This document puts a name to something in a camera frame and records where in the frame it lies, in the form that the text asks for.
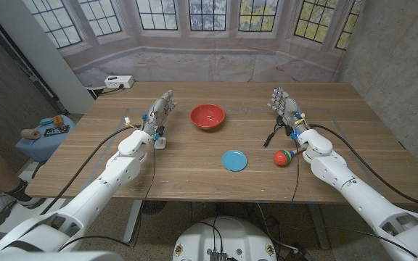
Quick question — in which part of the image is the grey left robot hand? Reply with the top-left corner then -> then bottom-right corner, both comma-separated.
142,89 -> 179,141

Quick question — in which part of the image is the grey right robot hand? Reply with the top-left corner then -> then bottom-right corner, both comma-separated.
266,86 -> 310,135

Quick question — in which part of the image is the red bowl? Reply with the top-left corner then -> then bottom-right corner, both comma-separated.
189,104 -> 226,131

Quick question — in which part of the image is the colourful toy maraca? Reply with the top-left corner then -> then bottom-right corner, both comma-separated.
273,146 -> 306,167

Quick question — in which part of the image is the blue round lid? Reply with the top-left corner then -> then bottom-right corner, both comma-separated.
221,149 -> 248,173

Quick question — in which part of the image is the white power strip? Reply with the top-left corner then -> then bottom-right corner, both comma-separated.
104,75 -> 135,90

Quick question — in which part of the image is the printed window backdrop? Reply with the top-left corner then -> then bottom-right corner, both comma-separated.
22,0 -> 364,88

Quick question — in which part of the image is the black round fan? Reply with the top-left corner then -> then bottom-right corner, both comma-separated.
142,200 -> 168,215

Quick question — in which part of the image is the black remote control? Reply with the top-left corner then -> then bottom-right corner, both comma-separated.
43,125 -> 70,138

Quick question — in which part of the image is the grey table leg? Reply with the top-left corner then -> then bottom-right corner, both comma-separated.
123,200 -> 144,244
306,203 -> 332,250

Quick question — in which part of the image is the light blue stool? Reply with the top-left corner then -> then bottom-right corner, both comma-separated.
15,115 -> 76,163

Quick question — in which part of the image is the white column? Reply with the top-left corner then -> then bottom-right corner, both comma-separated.
0,0 -> 96,115

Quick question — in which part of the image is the brown twine ball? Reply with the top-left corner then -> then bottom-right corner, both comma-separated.
20,128 -> 41,141

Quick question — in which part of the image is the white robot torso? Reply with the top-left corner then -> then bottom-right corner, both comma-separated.
172,216 -> 278,261

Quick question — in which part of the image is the grey finned torso module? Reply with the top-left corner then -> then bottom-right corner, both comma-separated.
208,249 -> 230,261

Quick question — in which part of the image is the white floor mat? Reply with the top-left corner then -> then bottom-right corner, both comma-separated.
0,170 -> 72,236

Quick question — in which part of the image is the black power strip cable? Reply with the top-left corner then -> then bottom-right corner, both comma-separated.
94,83 -> 126,99

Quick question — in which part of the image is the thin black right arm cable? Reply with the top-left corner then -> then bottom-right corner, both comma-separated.
290,139 -> 301,203

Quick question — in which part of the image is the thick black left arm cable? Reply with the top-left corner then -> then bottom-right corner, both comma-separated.
40,125 -> 143,215

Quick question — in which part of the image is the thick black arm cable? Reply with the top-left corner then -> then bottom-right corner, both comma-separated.
40,125 -> 143,215
308,123 -> 418,211

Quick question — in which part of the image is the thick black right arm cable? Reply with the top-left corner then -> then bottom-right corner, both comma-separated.
308,123 -> 418,211

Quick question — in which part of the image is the black torso cable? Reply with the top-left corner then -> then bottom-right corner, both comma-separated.
197,216 -> 225,252

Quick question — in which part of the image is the white floor cable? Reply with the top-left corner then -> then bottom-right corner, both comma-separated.
258,202 -> 300,254

